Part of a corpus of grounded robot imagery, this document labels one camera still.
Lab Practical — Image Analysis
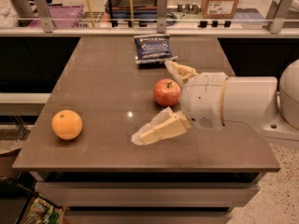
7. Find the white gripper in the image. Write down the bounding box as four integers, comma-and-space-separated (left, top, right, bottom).
131, 60, 228, 146

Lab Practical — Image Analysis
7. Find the orange fruit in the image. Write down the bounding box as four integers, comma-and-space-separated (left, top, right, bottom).
51, 110, 83, 140

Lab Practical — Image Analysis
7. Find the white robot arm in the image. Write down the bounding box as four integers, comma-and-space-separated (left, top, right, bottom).
132, 61, 299, 148

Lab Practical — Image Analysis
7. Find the red apple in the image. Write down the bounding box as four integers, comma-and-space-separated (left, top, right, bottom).
153, 79, 181, 106

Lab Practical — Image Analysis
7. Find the blue snack bag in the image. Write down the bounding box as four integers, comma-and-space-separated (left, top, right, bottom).
134, 35, 177, 63

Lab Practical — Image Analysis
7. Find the cardboard box with label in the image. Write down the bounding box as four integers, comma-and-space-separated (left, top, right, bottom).
201, 0, 239, 19

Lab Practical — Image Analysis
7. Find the purple plastic crate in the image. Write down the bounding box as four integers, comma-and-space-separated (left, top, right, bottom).
29, 5, 84, 28

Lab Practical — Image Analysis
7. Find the upper white drawer front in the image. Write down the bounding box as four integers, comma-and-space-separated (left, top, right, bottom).
36, 182, 260, 208

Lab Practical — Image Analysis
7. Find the white drawer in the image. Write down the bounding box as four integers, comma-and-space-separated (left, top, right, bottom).
36, 182, 260, 208
65, 211, 232, 224

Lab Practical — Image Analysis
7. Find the lower white drawer front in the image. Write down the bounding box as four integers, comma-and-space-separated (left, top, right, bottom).
65, 211, 232, 224

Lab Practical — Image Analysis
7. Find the box of snack packets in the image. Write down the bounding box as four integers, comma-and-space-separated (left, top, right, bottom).
17, 197, 64, 224

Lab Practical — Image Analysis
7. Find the middle metal rail post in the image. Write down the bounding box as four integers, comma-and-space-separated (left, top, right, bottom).
157, 0, 167, 34

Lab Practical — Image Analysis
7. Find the metal rail post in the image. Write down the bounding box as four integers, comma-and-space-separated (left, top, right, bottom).
34, 0, 55, 33
157, 0, 167, 34
266, 0, 298, 34

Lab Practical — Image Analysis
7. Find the right metal rail post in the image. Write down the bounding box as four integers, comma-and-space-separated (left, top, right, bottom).
266, 0, 298, 34

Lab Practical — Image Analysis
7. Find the left metal rail post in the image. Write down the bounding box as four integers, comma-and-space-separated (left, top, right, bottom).
34, 0, 55, 33

